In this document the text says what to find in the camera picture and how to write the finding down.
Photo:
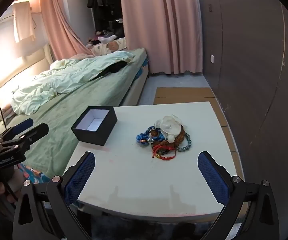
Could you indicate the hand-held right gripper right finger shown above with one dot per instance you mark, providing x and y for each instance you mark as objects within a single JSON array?
[{"x": 212, "y": 177}]

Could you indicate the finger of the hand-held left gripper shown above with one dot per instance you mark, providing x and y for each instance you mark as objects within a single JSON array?
[
  {"x": 21, "y": 125},
  {"x": 37, "y": 130}
]

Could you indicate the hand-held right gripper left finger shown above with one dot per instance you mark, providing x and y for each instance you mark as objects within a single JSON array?
[{"x": 81, "y": 177}]

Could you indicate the black box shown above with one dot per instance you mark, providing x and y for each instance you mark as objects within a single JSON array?
[{"x": 96, "y": 136}]

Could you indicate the white shell flower ornament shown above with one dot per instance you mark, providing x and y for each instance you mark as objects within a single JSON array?
[{"x": 169, "y": 126}]

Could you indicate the bed with green sheet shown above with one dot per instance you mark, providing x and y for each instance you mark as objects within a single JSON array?
[{"x": 66, "y": 110}]

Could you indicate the colourful patterned cloth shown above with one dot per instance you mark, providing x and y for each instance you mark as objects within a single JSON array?
[{"x": 34, "y": 175}]

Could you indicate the cream headboard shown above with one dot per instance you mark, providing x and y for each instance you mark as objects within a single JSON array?
[{"x": 14, "y": 70}]

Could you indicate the light green duvet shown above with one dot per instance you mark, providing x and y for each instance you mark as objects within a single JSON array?
[{"x": 66, "y": 77}]

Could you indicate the flat brown cardboard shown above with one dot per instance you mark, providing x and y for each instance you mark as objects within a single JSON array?
[{"x": 183, "y": 95}]

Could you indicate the pink curtain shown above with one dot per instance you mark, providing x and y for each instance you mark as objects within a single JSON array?
[
  {"x": 59, "y": 30},
  {"x": 164, "y": 30}
]

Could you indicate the white hanging towel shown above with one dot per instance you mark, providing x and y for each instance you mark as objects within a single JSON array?
[{"x": 22, "y": 22}]

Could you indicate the printed pillow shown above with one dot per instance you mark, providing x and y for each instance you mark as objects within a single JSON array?
[{"x": 109, "y": 47}]

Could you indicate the white sock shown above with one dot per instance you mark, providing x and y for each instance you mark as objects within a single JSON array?
[{"x": 106, "y": 39}]

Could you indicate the dark grey wardrobe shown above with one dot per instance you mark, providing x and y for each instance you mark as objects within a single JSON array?
[{"x": 253, "y": 67}]

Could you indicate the dark hanging clothes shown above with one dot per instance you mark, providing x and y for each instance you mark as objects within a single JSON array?
[{"x": 99, "y": 2}]

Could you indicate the white wall socket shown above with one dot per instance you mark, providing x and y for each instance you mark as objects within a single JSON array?
[{"x": 212, "y": 58}]

